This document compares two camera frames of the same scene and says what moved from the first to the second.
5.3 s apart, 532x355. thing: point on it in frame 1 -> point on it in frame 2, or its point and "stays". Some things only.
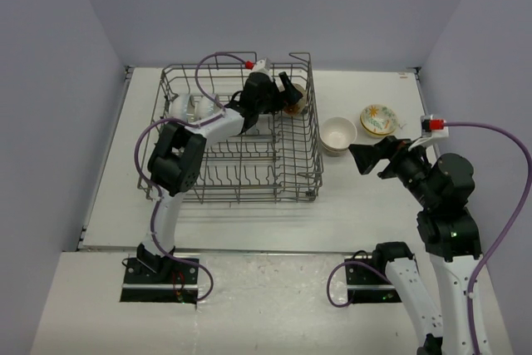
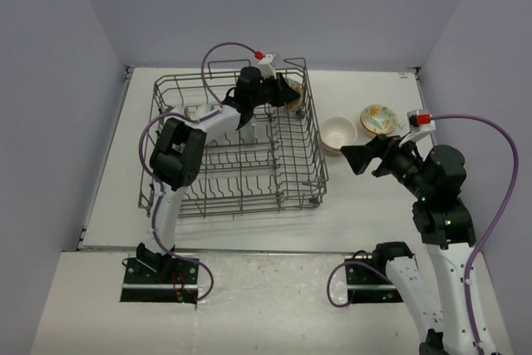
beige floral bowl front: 339,154 stays
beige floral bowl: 337,133 stays
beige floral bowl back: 297,107 stays
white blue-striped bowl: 179,106 -> 193,110
